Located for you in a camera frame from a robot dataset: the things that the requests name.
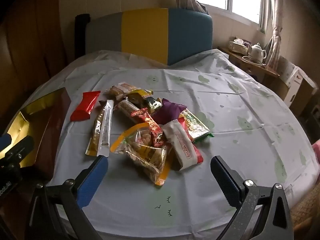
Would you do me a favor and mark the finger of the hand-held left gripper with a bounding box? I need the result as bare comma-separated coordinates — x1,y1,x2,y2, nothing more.
0,135,35,161
0,134,13,153

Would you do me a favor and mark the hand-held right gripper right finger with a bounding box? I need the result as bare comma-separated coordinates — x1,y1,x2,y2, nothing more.
210,155,294,240

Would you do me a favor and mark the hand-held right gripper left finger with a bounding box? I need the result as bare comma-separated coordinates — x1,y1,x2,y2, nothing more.
27,155,109,240

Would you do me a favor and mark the gold cardboard box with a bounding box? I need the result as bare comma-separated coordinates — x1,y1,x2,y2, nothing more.
0,87,73,178

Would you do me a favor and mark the clear long stick snack packet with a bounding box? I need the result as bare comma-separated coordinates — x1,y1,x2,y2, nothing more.
85,99,115,158

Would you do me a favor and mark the orange-edged peanut packet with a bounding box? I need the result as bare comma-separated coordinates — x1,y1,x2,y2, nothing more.
110,122,174,186

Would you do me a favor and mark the white snack bar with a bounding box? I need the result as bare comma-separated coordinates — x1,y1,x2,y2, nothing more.
162,119,198,171

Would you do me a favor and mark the green-edged cracker packet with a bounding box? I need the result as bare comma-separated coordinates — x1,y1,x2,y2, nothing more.
179,109,215,143

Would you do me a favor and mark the red patterned snack packet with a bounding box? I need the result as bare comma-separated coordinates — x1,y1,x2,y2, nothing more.
130,107,167,148

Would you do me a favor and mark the clear grain bar packet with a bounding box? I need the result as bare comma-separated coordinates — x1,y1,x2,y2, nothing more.
117,99,140,124

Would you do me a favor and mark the purple snack packet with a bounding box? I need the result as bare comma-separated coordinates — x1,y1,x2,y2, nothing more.
152,98,188,125

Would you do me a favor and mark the clear rice cracker packet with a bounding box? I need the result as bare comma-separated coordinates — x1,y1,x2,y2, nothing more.
104,81,140,99

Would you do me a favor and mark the yellow snack packet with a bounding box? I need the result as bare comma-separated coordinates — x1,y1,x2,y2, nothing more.
126,89,153,105

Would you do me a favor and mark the small dark green packet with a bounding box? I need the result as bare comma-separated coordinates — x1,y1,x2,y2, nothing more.
144,96,163,114

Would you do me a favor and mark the white printed bed sheet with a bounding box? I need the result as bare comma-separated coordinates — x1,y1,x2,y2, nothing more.
32,49,314,240

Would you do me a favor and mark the woven straw mat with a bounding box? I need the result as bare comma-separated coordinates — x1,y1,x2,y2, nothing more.
291,180,320,230

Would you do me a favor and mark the pink cloth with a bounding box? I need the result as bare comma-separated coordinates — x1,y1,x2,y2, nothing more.
311,142,320,165

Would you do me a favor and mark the wooden wardrobe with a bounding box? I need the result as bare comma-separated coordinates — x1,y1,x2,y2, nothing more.
0,0,75,130

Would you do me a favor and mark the wooden nightstand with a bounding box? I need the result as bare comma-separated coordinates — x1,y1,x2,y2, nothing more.
217,45,280,85

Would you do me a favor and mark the round glass tray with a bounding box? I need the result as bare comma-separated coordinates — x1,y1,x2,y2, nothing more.
242,55,268,65

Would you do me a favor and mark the white teapot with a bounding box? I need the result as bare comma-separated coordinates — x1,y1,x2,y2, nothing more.
247,43,267,63

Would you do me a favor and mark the tissue box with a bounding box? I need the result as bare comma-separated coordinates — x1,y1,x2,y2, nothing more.
228,38,252,54

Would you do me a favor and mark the grey yellow blue headboard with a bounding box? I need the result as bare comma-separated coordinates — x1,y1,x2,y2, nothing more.
85,7,213,67

